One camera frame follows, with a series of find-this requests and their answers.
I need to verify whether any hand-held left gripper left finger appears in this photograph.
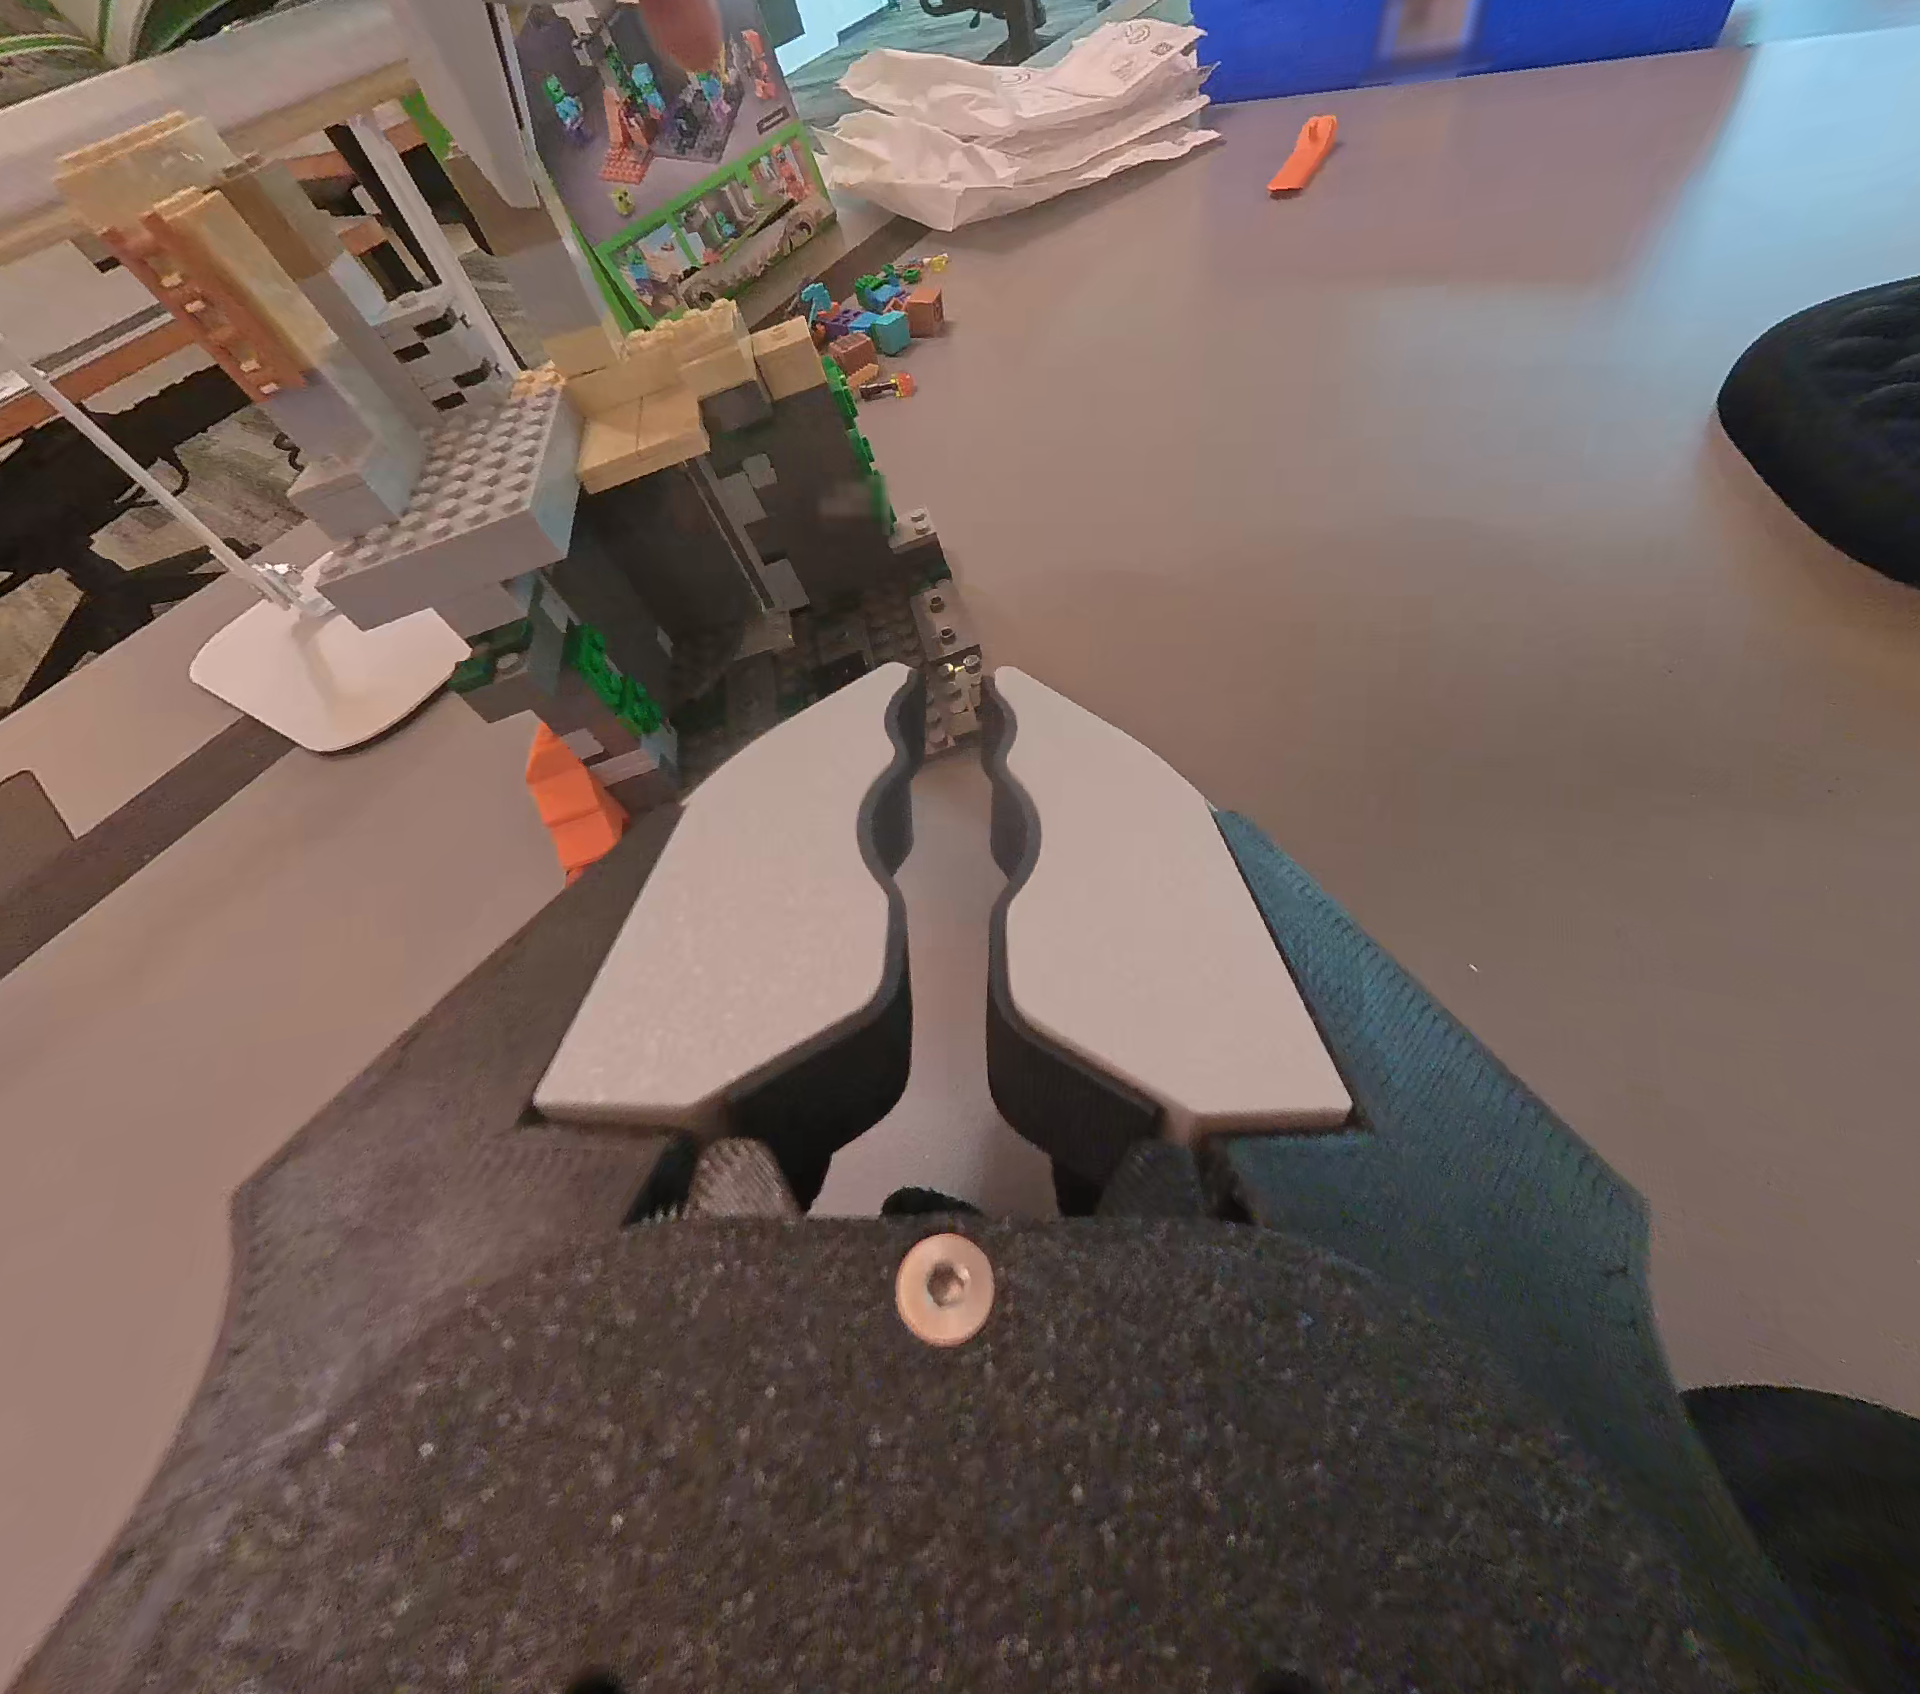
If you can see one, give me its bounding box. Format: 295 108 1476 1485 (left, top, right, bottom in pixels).
530 662 920 1207

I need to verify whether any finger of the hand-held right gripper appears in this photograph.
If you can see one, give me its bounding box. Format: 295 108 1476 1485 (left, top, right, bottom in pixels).
349 0 540 213
482 0 620 343

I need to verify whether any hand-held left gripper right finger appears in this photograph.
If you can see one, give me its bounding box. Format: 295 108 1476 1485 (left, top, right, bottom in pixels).
982 665 1356 1215

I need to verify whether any toy brick building model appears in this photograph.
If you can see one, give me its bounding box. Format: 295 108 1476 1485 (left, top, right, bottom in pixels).
57 110 996 885

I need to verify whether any grey desk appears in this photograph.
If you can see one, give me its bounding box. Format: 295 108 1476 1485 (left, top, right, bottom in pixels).
0 0 1920 1694

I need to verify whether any person's right hand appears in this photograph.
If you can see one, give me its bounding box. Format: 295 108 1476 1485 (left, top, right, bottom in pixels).
623 0 727 68

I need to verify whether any colourful toy set box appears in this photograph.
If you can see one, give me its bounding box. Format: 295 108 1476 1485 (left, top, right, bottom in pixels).
502 0 840 327

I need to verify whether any wooden stand with white base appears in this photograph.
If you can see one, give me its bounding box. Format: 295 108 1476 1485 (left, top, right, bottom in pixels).
0 58 498 757

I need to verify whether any black textured cushion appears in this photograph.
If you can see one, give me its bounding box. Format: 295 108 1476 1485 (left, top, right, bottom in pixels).
1717 276 1920 594

